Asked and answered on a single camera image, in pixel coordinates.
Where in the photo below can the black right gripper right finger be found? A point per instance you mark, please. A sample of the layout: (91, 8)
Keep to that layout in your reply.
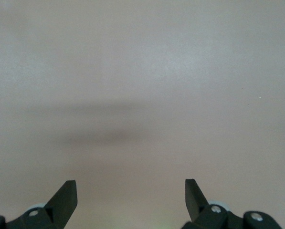
(194, 202)

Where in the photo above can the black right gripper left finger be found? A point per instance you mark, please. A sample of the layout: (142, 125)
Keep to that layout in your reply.
(61, 205)

